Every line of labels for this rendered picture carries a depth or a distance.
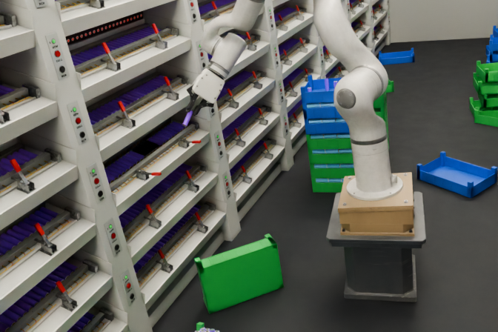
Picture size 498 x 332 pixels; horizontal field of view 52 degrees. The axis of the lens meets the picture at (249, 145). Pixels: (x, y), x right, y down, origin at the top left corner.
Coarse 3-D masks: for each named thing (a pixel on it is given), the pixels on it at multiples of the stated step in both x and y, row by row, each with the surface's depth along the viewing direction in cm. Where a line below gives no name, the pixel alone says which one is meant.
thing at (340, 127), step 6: (306, 120) 243; (306, 126) 244; (312, 126) 244; (318, 126) 243; (324, 126) 242; (330, 126) 241; (336, 126) 240; (342, 126) 239; (306, 132) 246; (312, 132) 245; (318, 132) 244; (324, 132) 243; (330, 132) 242; (336, 132) 241; (342, 132) 240; (348, 132) 239
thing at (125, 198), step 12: (180, 120) 212; (192, 120) 209; (204, 120) 207; (204, 132) 207; (192, 144) 198; (204, 144) 207; (168, 156) 188; (180, 156) 190; (156, 168) 181; (168, 168) 184; (156, 180) 179; (120, 192) 166; (132, 192) 167; (144, 192) 173; (120, 204) 161; (132, 204) 168
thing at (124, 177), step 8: (192, 128) 205; (176, 136) 197; (184, 136) 201; (168, 144) 192; (160, 152) 187; (144, 160) 180; (152, 160) 183; (136, 168) 175; (120, 176) 170; (128, 176) 172; (112, 184) 166; (120, 184) 168
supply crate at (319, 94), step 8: (312, 80) 254; (320, 80) 253; (328, 80) 252; (336, 80) 251; (304, 88) 237; (312, 88) 255; (320, 88) 255; (304, 96) 238; (312, 96) 237; (320, 96) 236; (328, 96) 235
